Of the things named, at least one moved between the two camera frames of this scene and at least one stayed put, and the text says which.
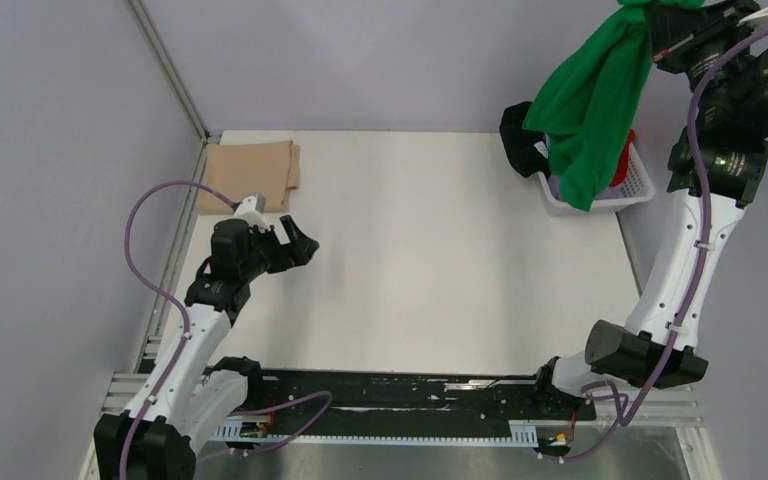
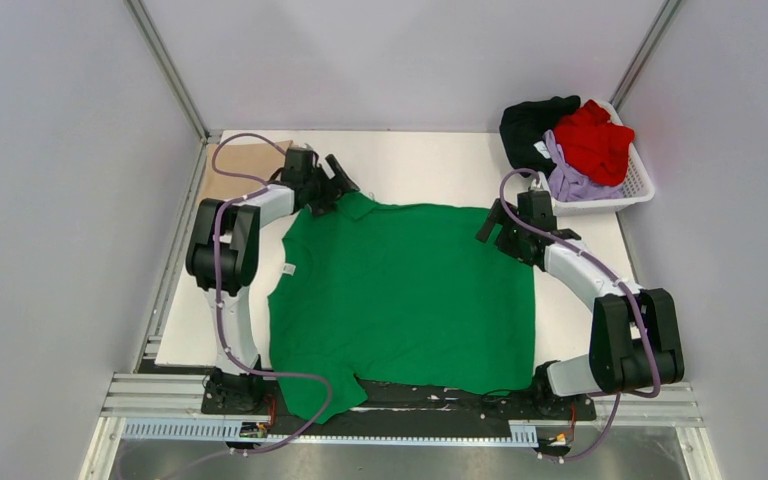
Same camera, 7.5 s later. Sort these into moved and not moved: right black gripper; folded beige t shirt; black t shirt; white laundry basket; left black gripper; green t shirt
Moved: right black gripper; green t shirt; left black gripper
Not moved: black t shirt; folded beige t shirt; white laundry basket
